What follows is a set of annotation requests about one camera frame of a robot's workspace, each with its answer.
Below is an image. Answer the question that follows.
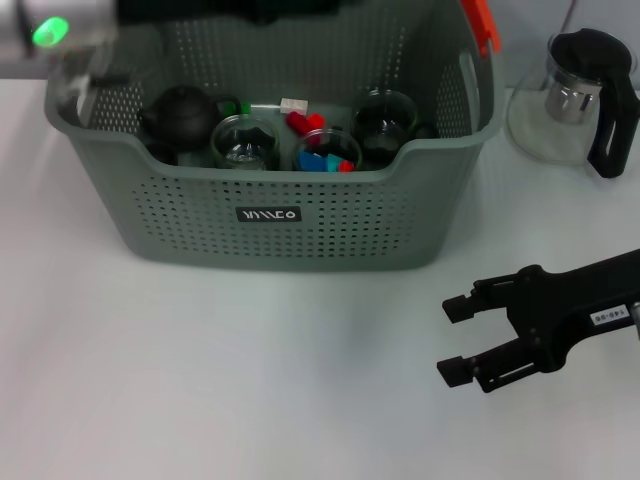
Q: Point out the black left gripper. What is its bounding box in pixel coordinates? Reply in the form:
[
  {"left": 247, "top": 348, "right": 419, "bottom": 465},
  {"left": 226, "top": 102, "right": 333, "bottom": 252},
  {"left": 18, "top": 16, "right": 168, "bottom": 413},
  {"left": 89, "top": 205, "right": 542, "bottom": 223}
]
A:
[{"left": 115, "top": 0, "right": 362, "bottom": 27}]

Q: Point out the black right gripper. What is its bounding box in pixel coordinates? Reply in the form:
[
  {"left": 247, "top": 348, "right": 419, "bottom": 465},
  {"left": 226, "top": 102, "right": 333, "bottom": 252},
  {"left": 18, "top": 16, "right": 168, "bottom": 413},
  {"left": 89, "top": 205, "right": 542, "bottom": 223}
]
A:
[{"left": 436, "top": 248, "right": 640, "bottom": 395}]

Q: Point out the dark red toy brick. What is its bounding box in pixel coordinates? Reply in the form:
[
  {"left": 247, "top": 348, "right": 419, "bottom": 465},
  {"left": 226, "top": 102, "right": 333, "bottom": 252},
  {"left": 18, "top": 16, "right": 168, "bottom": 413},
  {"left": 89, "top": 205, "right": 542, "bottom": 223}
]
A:
[{"left": 284, "top": 112, "right": 311, "bottom": 136}]

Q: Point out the glass teacup with black base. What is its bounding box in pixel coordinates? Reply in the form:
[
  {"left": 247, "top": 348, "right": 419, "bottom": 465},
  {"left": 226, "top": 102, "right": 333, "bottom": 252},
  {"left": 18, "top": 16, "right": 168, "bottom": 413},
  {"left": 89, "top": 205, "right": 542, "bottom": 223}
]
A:
[
  {"left": 349, "top": 88, "right": 440, "bottom": 164},
  {"left": 292, "top": 127, "right": 362, "bottom": 172},
  {"left": 209, "top": 114, "right": 281, "bottom": 172}
]

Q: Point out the blue toy plate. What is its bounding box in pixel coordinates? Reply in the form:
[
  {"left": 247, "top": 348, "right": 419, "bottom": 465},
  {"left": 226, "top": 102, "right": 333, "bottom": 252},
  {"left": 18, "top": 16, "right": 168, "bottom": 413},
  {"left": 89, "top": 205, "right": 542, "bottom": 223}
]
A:
[{"left": 298, "top": 148, "right": 331, "bottom": 172}]

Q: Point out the grey perforated storage basket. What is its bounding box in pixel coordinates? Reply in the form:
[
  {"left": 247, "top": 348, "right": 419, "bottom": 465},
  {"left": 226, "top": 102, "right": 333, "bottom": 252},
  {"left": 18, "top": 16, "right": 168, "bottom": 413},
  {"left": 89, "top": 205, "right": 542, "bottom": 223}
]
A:
[{"left": 44, "top": 0, "right": 504, "bottom": 274}]

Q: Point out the black clay teapot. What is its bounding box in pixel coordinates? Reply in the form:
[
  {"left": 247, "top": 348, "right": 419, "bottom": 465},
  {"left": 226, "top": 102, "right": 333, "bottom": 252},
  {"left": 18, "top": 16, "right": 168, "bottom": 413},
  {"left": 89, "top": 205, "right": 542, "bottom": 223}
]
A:
[{"left": 137, "top": 84, "right": 236, "bottom": 152}]

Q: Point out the black brand label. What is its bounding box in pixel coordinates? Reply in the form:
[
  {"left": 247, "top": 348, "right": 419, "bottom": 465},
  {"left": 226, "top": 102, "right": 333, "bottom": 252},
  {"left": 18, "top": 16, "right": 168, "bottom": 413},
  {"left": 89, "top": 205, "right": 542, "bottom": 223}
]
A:
[{"left": 234, "top": 206, "right": 303, "bottom": 224}]

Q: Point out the orange basket handle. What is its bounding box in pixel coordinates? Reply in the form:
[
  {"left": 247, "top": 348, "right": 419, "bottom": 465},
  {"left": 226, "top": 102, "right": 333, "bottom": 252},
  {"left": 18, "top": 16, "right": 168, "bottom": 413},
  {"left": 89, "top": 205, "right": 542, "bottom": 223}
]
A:
[{"left": 459, "top": 0, "right": 502, "bottom": 55}]

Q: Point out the glass kettle with black handle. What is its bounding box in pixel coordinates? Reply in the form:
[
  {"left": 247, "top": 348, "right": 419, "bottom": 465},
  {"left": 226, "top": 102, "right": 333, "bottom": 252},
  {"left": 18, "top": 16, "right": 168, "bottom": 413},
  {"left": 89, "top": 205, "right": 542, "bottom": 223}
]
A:
[{"left": 505, "top": 27, "right": 640, "bottom": 180}]

